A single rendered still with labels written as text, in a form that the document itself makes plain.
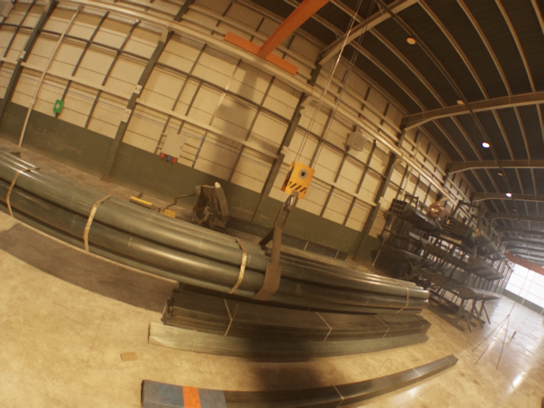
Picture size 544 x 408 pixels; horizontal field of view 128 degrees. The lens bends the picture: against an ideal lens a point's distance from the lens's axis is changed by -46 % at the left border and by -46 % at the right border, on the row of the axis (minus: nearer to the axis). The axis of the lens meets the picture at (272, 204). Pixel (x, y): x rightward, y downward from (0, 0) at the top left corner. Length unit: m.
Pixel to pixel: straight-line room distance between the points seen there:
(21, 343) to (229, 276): 2.18
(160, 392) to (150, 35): 10.23
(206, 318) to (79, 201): 1.85
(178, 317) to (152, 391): 1.02
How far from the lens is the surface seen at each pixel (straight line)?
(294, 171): 2.19
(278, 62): 9.60
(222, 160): 9.29
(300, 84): 9.81
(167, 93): 9.44
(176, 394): 2.35
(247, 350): 3.10
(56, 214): 2.11
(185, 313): 2.87
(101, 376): 2.54
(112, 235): 1.95
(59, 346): 2.74
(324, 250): 9.70
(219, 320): 2.98
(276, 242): 2.23
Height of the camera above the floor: 2.08
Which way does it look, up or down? 5 degrees down
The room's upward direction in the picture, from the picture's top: 22 degrees clockwise
